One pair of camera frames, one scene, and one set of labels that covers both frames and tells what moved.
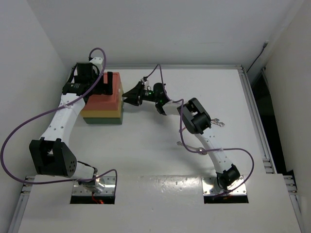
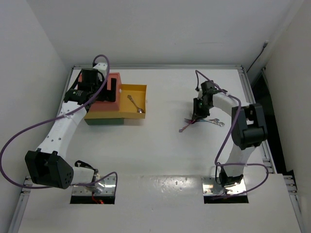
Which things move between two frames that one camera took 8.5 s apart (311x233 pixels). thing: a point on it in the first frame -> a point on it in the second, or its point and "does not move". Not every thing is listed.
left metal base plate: (108, 181) does not move
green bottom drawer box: (104, 121) does not move
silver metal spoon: (199, 149) -> (139, 109)
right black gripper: (138, 90) -> (198, 114)
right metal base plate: (211, 187) does not move
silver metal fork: (215, 121) does not move
